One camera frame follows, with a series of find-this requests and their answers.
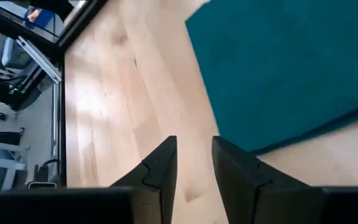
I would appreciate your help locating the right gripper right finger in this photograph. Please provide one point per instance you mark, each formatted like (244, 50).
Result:
(238, 180)

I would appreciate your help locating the black computer case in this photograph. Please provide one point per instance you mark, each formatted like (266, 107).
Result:
(8, 93)

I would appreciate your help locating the black aluminium table frame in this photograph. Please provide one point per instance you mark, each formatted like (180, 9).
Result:
(62, 140)

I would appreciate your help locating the blue box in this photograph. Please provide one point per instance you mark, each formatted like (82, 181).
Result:
(43, 18)

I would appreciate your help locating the dark green microfiber towel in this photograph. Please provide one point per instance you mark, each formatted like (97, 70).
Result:
(275, 62)

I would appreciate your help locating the grey box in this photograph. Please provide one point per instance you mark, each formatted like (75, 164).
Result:
(14, 54)

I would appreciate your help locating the silver metal bracket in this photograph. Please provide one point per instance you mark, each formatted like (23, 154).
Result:
(39, 59)

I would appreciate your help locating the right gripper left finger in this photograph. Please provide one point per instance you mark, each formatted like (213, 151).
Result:
(160, 174)

